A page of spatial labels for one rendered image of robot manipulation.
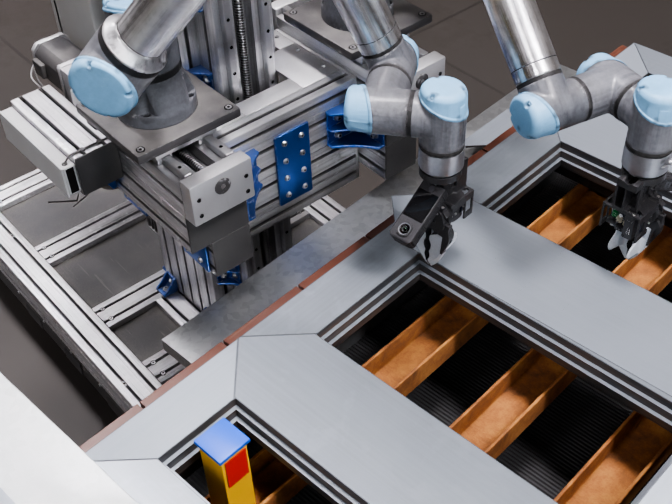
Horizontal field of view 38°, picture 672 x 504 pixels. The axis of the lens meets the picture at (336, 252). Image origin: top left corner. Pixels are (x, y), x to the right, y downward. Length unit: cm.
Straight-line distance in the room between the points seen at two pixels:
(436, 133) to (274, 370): 46
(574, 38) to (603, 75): 248
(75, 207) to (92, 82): 142
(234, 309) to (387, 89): 60
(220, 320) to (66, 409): 92
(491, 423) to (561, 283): 27
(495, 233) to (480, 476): 53
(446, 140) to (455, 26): 260
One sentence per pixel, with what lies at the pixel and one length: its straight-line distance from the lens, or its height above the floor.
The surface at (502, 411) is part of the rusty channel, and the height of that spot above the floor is 68.
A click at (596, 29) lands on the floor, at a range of 419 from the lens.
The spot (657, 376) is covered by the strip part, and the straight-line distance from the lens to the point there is 163.
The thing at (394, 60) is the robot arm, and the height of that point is 120.
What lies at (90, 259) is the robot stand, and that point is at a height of 21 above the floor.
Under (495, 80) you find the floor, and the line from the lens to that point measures 382.
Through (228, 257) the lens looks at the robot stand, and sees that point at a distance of 194.
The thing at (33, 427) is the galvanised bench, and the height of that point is 105.
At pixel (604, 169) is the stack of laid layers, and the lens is 203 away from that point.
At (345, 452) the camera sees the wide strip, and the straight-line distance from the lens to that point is 149.
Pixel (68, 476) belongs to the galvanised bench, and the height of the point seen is 105.
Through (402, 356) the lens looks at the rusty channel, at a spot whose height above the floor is 68.
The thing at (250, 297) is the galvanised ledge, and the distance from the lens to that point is 197.
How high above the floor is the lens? 207
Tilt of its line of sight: 43 degrees down
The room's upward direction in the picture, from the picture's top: 3 degrees counter-clockwise
